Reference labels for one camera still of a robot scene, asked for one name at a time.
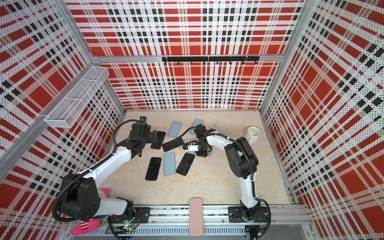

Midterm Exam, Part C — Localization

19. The purple black phone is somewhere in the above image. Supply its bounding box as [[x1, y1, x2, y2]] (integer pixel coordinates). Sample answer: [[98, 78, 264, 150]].
[[151, 131, 166, 150]]

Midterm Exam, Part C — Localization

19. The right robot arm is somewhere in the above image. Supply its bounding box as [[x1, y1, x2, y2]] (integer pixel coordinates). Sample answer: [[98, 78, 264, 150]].
[[182, 124, 272, 224]]

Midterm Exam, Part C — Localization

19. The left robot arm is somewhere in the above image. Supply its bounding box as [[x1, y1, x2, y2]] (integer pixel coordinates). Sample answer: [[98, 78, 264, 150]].
[[52, 120, 158, 223]]

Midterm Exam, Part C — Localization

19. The blue case top right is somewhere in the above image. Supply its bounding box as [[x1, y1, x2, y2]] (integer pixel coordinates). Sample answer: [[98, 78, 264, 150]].
[[190, 119, 204, 135]]

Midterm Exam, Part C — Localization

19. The blue case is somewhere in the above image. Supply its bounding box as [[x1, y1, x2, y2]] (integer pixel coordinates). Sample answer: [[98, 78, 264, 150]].
[[190, 119, 204, 135], [167, 121, 182, 138], [164, 152, 176, 176]]

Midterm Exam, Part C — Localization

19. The black phone centre horizontal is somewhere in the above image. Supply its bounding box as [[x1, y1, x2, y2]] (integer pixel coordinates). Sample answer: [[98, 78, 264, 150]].
[[162, 138, 184, 152]]

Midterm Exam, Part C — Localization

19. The blue case top left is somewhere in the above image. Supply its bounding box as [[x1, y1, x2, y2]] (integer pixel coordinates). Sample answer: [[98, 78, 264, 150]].
[[167, 121, 182, 138]]

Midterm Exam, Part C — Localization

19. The blue case lower centre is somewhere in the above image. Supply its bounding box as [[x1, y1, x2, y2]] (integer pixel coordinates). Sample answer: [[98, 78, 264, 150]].
[[164, 152, 176, 176]]

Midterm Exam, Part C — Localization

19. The black phone lower right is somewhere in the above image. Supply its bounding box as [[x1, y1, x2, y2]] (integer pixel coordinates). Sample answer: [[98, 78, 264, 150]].
[[176, 153, 195, 176]]

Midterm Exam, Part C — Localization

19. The black phone lower left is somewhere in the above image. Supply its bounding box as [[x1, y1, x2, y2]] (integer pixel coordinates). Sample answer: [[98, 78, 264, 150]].
[[145, 157, 162, 181]]

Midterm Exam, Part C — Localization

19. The white mug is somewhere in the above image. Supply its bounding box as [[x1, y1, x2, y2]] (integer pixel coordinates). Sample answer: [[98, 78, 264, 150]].
[[244, 127, 261, 145]]

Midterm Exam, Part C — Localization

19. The pink plush toy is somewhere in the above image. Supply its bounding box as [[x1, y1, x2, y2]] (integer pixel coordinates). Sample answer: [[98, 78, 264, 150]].
[[69, 188, 110, 237]]

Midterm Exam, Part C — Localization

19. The white wire basket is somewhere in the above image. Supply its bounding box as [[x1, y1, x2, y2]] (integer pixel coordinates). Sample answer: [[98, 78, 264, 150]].
[[45, 66, 109, 129]]

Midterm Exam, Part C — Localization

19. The black hook rail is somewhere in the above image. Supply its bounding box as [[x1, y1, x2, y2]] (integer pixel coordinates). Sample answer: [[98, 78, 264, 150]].
[[162, 56, 260, 64]]

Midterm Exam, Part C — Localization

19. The pink phone on rail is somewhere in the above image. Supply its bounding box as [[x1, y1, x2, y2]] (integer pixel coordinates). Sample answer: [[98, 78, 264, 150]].
[[189, 198, 205, 237]]

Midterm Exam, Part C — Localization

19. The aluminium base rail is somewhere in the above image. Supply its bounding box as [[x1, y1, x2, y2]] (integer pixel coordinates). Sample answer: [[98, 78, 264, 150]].
[[61, 205, 316, 240]]

